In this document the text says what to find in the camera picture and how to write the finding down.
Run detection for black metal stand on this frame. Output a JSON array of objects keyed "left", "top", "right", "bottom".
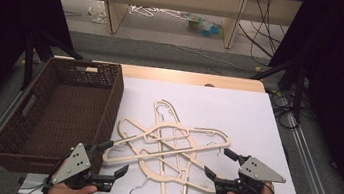
[
  {"left": 243, "top": 48, "right": 311, "bottom": 125},
  {"left": 19, "top": 26, "right": 88, "bottom": 99}
]

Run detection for brown wicker basket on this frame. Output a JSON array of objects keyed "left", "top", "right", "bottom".
[{"left": 0, "top": 48, "right": 128, "bottom": 186}]

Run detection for thin grey floor cable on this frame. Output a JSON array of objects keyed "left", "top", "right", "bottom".
[{"left": 171, "top": 43, "right": 257, "bottom": 73}]

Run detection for clear plastic bag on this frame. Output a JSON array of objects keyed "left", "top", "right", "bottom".
[{"left": 85, "top": 0, "right": 111, "bottom": 25}]

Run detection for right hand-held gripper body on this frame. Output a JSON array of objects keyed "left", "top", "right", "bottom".
[{"left": 213, "top": 152, "right": 290, "bottom": 194}]

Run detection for hanging black cables bundle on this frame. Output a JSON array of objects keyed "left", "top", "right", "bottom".
[{"left": 233, "top": 0, "right": 295, "bottom": 69}]

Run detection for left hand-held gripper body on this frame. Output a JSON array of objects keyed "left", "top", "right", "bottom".
[{"left": 41, "top": 138, "right": 120, "bottom": 194}]

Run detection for white hangers on floor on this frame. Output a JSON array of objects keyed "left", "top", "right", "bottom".
[{"left": 127, "top": 4, "right": 189, "bottom": 23}]

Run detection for coiled black floor cables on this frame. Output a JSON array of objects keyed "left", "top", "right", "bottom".
[{"left": 265, "top": 88, "right": 307, "bottom": 132}]

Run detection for coloured plastic items pile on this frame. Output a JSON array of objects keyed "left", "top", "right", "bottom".
[{"left": 184, "top": 13, "right": 227, "bottom": 40}]

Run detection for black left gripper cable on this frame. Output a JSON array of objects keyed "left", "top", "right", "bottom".
[{"left": 19, "top": 180, "right": 49, "bottom": 194}]

